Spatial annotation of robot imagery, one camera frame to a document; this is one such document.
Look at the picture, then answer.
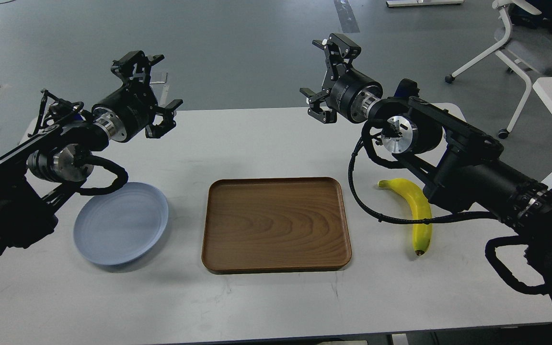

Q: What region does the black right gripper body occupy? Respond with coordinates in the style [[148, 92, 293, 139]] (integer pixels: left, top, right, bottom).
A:
[[328, 68, 383, 124]]

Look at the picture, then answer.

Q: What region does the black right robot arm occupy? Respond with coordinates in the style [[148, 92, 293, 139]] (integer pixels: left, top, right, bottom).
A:
[[300, 33, 552, 299]]

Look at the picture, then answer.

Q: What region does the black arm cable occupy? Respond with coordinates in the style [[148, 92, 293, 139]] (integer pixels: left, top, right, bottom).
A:
[[76, 154, 129, 196], [348, 118, 521, 226]]

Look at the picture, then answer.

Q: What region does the light blue round plate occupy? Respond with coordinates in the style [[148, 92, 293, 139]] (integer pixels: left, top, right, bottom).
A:
[[73, 183, 169, 266]]

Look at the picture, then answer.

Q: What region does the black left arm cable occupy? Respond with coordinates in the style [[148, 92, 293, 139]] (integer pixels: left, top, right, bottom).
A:
[[76, 154, 129, 196]]

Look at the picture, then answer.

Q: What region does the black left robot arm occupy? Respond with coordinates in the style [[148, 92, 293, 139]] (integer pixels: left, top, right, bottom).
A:
[[0, 50, 183, 256]]

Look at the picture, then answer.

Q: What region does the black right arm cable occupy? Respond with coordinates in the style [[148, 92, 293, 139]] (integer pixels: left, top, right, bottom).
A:
[[348, 118, 521, 226]]

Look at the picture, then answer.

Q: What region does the brown wooden tray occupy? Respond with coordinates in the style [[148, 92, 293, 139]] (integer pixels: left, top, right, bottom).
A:
[[201, 177, 352, 274]]

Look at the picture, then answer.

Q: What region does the yellow banana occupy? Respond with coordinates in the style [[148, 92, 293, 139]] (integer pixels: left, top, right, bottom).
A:
[[377, 178, 432, 257]]

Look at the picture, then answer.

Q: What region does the white desk base bar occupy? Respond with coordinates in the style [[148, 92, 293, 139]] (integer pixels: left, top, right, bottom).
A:
[[385, 0, 465, 8]]

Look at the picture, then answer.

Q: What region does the white grey office chair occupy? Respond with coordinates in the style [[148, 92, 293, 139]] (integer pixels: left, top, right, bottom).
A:
[[445, 0, 552, 139]]

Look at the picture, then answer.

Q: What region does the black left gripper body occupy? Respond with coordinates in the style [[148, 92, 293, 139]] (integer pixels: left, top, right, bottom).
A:
[[92, 85, 158, 143]]

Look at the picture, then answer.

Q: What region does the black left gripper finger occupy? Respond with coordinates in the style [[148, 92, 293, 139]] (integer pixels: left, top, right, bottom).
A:
[[145, 100, 184, 139], [111, 50, 165, 91]]

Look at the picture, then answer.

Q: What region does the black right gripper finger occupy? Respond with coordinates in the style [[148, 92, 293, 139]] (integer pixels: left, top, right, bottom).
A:
[[299, 87, 337, 124], [312, 33, 362, 86]]

